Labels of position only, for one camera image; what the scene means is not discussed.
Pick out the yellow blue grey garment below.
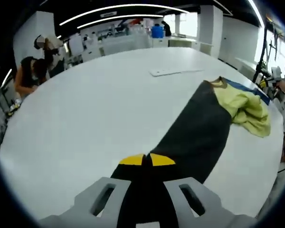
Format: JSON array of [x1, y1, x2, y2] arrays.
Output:
[[146, 76, 272, 185]]

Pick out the long ceiling strip light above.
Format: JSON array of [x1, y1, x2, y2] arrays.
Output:
[[77, 14, 164, 29], [248, 0, 266, 27], [59, 4, 188, 26]]

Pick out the white square pillar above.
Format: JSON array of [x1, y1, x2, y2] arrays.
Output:
[[196, 4, 224, 59], [13, 10, 56, 60]]

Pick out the white flat strip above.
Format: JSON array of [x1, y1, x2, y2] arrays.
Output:
[[149, 68, 203, 77]]

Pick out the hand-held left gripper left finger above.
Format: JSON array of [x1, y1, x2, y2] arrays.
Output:
[[39, 153, 147, 228]]

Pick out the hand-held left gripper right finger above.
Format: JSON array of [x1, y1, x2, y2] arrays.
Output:
[[146, 153, 255, 228]]

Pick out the black tripod stand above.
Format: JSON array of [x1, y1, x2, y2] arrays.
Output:
[[253, 20, 285, 84]]

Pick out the white lab counter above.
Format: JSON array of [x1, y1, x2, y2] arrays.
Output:
[[66, 18, 214, 64]]

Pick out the blue water barrel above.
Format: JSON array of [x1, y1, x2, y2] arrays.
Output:
[[151, 25, 164, 38]]

